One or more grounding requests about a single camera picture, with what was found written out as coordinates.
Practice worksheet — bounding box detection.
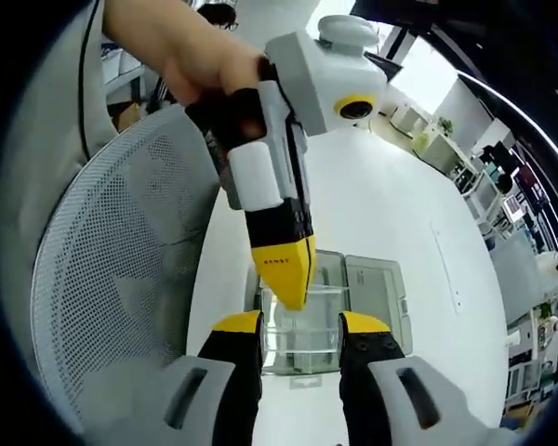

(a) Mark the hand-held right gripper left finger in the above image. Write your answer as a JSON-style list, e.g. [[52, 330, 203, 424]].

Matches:
[[134, 309, 265, 446]]

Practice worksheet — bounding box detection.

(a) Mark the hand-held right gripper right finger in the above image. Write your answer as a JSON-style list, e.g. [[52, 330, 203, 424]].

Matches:
[[337, 310, 508, 446]]

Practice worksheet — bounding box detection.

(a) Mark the grey transparent dual guide fixture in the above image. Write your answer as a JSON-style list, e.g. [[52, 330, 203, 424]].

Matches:
[[245, 249, 416, 378]]

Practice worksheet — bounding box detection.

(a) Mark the person's left hand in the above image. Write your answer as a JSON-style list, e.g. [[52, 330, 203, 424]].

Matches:
[[161, 45, 270, 107]]

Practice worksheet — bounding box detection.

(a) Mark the white flat strip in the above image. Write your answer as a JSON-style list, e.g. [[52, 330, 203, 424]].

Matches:
[[428, 219, 464, 307]]

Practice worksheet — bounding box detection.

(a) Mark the grey partition panel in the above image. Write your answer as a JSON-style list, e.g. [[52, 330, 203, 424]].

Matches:
[[489, 230, 558, 322]]

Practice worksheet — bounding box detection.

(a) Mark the grey mesh office chair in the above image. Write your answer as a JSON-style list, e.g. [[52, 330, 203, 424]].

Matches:
[[29, 104, 225, 422]]

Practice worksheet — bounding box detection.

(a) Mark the thin black shirt cable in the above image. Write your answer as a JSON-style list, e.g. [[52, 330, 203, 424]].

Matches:
[[75, 0, 100, 162]]

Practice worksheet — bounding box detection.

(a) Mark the dark red wall screen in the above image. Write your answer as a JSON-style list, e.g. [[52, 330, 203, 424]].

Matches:
[[511, 165, 549, 206]]

